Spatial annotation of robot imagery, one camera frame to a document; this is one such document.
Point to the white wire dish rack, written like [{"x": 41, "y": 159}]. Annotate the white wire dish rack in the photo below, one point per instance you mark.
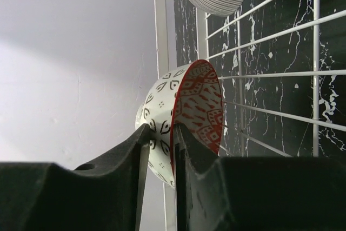
[{"x": 281, "y": 68}]

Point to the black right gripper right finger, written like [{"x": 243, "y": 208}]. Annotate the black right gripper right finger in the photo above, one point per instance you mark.
[{"x": 255, "y": 193}]

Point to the red patterned bowl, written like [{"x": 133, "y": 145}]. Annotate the red patterned bowl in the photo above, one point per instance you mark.
[{"x": 190, "y": 94}]

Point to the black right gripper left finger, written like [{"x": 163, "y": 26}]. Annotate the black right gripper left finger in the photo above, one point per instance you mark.
[{"x": 105, "y": 193}]

